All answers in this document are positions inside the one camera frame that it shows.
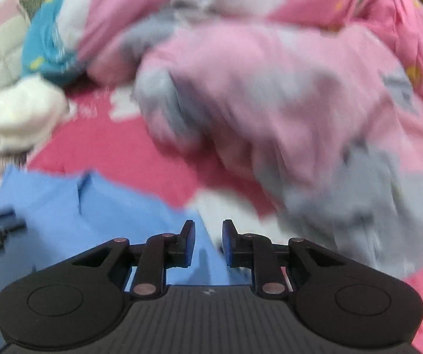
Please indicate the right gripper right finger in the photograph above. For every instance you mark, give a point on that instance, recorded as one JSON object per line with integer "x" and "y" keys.
{"x": 335, "y": 297}

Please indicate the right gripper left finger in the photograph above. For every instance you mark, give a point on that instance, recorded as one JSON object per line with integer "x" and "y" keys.
{"x": 81, "y": 299}

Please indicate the light blue t-shirt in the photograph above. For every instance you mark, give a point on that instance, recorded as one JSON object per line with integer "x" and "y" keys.
{"x": 67, "y": 215}

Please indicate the cream checkered knit sweater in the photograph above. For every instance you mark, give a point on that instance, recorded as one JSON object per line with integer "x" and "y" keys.
{"x": 30, "y": 110}

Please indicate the pink patterned quilt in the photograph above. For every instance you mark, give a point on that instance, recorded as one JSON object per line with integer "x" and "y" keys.
{"x": 319, "y": 101}

